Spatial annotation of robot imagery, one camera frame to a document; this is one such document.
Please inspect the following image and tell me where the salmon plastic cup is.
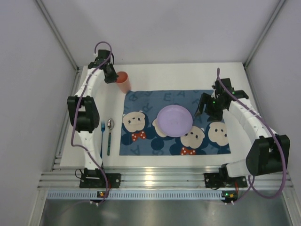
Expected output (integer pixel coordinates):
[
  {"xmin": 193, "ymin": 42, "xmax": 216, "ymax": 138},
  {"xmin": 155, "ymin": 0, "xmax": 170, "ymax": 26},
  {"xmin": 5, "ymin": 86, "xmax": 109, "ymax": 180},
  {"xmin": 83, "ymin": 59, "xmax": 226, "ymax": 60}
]
[{"xmin": 116, "ymin": 71, "xmax": 131, "ymax": 94}]

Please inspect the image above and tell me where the purple plastic plate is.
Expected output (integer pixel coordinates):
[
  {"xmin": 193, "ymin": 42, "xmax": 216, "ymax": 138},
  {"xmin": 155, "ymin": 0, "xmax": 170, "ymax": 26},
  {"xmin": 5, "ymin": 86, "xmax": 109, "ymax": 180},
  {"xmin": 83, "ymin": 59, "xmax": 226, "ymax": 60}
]
[{"xmin": 157, "ymin": 105, "xmax": 193, "ymax": 137}]

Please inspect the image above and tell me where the green handled steel spoon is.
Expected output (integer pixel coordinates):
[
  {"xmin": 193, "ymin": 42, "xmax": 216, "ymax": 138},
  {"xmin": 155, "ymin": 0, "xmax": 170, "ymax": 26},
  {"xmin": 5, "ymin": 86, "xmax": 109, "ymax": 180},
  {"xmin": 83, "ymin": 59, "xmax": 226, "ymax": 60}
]
[{"xmin": 107, "ymin": 118, "xmax": 115, "ymax": 156}]

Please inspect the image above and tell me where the blue cartoon mouse placemat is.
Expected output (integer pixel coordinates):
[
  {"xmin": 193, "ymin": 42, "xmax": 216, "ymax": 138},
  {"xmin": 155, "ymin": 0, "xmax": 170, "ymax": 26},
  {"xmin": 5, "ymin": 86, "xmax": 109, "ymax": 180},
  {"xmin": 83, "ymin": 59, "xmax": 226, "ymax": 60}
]
[{"xmin": 119, "ymin": 90, "xmax": 230, "ymax": 156}]

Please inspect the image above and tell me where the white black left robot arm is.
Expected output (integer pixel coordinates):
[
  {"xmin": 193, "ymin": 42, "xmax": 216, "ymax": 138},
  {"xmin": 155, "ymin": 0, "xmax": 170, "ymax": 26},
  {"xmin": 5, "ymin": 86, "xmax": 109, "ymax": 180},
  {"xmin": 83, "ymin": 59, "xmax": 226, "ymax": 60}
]
[{"xmin": 67, "ymin": 49, "xmax": 118, "ymax": 170}]

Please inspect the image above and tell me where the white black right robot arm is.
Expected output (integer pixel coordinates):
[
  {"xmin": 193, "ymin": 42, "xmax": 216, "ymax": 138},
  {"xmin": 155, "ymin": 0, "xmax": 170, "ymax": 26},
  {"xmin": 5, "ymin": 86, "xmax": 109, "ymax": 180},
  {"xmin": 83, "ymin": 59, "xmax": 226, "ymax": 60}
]
[{"xmin": 195, "ymin": 78, "xmax": 290, "ymax": 181}]

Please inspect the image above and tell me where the blue metal fork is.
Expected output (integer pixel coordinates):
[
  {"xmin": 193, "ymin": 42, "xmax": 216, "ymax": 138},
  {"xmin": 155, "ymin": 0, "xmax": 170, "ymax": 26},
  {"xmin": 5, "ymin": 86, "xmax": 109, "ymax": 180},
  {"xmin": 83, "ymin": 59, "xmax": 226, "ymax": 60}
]
[{"xmin": 100, "ymin": 121, "xmax": 105, "ymax": 158}]

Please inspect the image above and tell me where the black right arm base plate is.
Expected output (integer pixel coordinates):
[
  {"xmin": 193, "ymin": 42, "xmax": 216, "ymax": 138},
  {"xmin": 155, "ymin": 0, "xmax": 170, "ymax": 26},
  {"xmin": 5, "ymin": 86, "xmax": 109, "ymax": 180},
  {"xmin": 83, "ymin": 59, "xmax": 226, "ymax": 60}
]
[{"xmin": 204, "ymin": 173, "xmax": 247, "ymax": 190}]

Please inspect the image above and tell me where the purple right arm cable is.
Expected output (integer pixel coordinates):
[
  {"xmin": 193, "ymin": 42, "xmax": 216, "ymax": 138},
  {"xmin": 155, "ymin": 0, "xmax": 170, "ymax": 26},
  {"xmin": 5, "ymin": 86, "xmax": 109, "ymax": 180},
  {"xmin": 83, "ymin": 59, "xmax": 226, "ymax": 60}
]
[{"xmin": 216, "ymin": 67, "xmax": 289, "ymax": 204}]

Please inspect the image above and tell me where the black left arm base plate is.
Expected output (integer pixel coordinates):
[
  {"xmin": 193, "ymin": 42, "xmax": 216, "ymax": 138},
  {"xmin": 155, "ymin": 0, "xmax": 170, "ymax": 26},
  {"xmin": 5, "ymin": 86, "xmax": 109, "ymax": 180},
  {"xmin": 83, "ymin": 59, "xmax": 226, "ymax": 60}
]
[{"xmin": 79, "ymin": 173, "xmax": 121, "ymax": 188}]

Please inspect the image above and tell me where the left aluminium frame post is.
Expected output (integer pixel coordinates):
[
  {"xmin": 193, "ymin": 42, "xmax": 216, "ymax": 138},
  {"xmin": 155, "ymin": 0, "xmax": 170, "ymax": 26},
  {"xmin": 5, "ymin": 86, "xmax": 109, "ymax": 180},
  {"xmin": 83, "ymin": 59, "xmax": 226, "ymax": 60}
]
[{"xmin": 33, "ymin": 0, "xmax": 79, "ymax": 72}]

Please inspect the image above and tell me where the aluminium frame post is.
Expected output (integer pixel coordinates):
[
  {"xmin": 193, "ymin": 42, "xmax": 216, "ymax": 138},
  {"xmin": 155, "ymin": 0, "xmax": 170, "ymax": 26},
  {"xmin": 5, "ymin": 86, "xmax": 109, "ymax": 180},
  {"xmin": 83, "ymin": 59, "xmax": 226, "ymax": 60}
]
[
  {"xmin": 33, "ymin": 0, "xmax": 79, "ymax": 72},
  {"xmin": 243, "ymin": 0, "xmax": 287, "ymax": 70}
]

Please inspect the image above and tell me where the aluminium mounting rail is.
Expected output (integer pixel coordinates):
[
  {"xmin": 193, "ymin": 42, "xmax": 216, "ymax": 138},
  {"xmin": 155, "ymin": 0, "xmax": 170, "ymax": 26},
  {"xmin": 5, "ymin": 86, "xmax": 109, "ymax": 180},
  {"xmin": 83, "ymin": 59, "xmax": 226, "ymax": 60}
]
[{"xmin": 37, "ymin": 166, "xmax": 293, "ymax": 189}]

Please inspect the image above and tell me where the right aluminium frame post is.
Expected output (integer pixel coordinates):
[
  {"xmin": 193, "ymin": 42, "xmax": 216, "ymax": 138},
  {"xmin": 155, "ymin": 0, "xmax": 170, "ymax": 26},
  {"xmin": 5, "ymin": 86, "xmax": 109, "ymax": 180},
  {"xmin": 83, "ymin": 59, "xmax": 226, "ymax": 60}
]
[{"xmin": 243, "ymin": 0, "xmax": 287, "ymax": 70}]

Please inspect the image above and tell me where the perforated grey cable duct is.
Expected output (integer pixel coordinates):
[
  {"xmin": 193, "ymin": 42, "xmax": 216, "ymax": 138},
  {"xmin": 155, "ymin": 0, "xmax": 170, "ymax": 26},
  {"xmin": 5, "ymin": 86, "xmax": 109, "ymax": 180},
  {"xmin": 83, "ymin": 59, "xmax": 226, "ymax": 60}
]
[{"xmin": 47, "ymin": 189, "xmax": 239, "ymax": 201}]

